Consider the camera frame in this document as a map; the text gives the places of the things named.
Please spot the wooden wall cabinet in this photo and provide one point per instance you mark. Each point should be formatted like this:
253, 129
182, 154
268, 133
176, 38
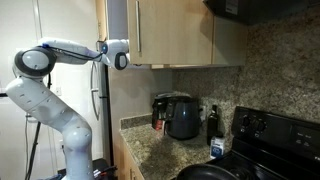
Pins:
230, 43

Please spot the black kitchen stove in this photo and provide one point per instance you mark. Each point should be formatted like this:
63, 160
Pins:
276, 143

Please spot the white wall plug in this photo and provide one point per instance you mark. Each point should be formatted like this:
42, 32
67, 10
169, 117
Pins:
202, 111

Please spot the blue white salt box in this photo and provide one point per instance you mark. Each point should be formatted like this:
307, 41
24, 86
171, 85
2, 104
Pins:
217, 148

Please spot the white light switch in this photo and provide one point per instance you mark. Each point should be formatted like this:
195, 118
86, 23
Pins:
58, 91

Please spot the stainless steel refrigerator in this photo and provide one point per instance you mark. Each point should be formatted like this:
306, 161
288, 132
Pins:
101, 116

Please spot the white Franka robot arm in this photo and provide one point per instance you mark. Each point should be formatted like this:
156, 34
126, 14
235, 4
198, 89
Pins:
46, 106

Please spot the wooden cabinet door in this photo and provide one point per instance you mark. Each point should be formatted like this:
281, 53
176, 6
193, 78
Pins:
173, 33
116, 20

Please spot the dark glass bottle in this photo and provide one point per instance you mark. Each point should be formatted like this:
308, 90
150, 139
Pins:
213, 125

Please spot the black range hood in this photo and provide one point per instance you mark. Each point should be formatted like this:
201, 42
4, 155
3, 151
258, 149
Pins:
260, 10

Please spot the wooden base cabinet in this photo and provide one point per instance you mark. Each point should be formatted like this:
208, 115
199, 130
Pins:
125, 160

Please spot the black frying pan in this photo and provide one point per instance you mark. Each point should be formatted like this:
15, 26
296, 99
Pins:
206, 173

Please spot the black air fryer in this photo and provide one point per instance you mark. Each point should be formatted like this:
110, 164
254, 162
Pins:
185, 118

